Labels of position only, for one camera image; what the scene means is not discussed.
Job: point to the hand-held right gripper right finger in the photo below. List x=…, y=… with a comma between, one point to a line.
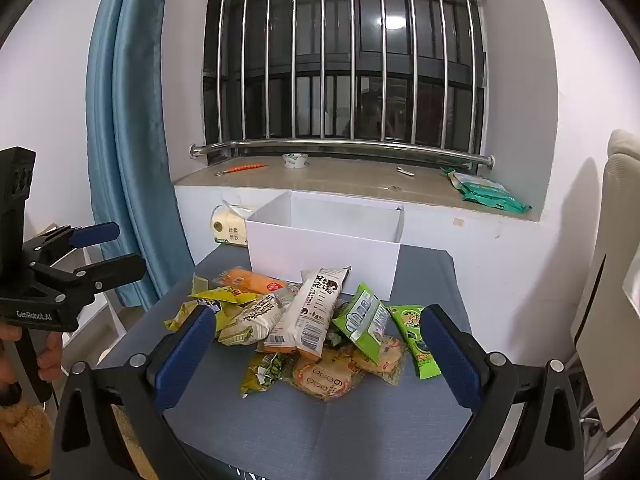
x=450, y=360

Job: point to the grey table cloth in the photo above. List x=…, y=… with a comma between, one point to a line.
x=300, y=425

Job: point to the dark glass window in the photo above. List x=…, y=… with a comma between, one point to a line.
x=345, y=60

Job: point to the clear tape roll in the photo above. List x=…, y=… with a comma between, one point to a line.
x=295, y=160

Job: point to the bright green snack packet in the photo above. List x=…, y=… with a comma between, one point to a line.
x=362, y=327

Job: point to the blue curtain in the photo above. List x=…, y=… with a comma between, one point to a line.
x=135, y=135

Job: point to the long cream snack packet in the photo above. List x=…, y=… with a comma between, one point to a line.
x=250, y=319

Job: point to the person's left hand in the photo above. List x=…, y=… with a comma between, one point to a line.
x=51, y=355

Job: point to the green cartoon snack packet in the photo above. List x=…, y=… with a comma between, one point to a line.
x=415, y=342

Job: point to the small yellow snack packet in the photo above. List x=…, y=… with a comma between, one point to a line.
x=227, y=294

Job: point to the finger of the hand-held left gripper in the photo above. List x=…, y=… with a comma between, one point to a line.
x=95, y=233
x=112, y=267

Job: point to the yellow potato snack packet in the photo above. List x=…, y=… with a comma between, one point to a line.
x=187, y=315

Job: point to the cream tissue pack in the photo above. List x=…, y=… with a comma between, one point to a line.
x=227, y=227

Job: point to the steel window guard rail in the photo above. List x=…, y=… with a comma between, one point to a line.
x=215, y=147

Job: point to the pale green pouch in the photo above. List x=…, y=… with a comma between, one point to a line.
x=457, y=176

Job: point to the green wet wipes packet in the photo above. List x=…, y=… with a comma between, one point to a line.
x=492, y=195

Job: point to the white shelf unit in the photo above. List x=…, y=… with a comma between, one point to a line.
x=107, y=310

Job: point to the clear cookie packet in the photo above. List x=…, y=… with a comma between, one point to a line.
x=382, y=357
x=320, y=377

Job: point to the olive green snack packet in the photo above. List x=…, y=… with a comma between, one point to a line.
x=262, y=372

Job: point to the white cardboard box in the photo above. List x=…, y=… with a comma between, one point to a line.
x=320, y=255

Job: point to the person's left forearm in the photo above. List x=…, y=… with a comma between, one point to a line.
x=22, y=440

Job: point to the long white snack packet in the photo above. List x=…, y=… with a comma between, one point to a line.
x=310, y=310

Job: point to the cream chair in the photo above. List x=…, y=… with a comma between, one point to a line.
x=620, y=200

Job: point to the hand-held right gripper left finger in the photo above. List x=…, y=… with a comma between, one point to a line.
x=185, y=355

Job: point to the orange beaded tool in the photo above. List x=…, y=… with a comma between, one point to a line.
x=242, y=167

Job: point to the dark green snack packet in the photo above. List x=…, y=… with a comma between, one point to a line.
x=334, y=339

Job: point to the orange snack packet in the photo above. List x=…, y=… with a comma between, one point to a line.
x=250, y=280

